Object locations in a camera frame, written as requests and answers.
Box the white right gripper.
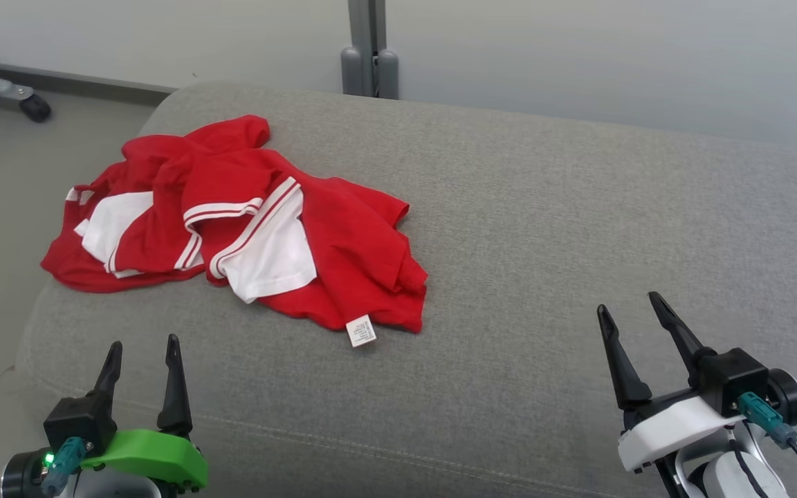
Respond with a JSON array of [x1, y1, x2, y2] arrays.
[[597, 292, 746, 475]]

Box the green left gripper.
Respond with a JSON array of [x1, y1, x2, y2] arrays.
[[80, 334, 210, 493]]

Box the red Bulls 23 jersey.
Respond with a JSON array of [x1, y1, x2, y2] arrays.
[[73, 149, 430, 349]]

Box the red shorts with white stripe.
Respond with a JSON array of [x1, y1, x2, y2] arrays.
[[40, 114, 275, 293]]

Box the grey fabric sofa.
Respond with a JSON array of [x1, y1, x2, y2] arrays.
[[15, 82, 797, 498]]

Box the grey leg with black caster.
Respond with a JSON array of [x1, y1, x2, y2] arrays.
[[0, 57, 52, 124]]

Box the left camera cable teal plug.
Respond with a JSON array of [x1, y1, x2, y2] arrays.
[[41, 436, 89, 497]]

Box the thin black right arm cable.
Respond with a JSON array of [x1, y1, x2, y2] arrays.
[[729, 439, 767, 498]]

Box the grey post with two cylinders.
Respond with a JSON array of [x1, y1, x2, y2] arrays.
[[340, 0, 400, 100]]

